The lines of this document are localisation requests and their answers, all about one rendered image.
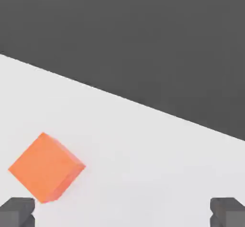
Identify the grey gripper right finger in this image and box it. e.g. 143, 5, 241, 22
210, 197, 245, 227

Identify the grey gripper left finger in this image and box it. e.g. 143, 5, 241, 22
0, 197, 36, 227

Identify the large orange box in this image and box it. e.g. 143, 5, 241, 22
7, 132, 87, 205

